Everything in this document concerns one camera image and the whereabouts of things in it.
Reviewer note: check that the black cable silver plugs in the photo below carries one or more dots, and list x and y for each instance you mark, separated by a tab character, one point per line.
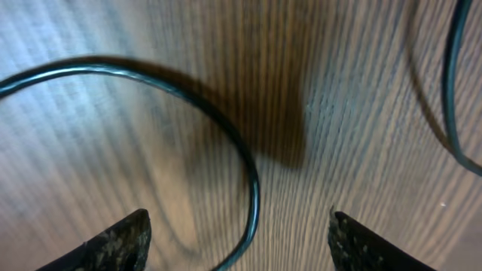
70	67

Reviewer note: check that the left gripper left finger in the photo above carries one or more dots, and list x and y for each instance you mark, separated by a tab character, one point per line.
123	246

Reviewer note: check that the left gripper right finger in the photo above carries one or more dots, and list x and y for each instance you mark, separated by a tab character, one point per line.
354	247

